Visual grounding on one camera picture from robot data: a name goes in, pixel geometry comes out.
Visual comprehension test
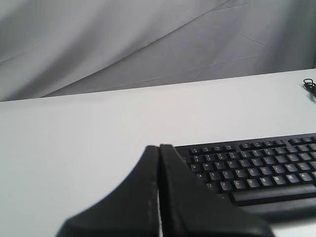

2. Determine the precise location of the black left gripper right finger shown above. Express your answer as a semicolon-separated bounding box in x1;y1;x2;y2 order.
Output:
159;144;272;237

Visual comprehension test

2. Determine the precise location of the black acer keyboard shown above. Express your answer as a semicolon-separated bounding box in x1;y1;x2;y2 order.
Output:
176;133;316;222

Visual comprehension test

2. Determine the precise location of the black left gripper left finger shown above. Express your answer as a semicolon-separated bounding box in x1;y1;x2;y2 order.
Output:
58;146;159;237

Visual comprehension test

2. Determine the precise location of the black USB cable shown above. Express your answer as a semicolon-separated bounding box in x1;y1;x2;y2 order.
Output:
302;79;316;102

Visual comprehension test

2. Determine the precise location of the grey backdrop cloth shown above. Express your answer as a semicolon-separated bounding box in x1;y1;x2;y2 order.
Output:
0;0;316;101

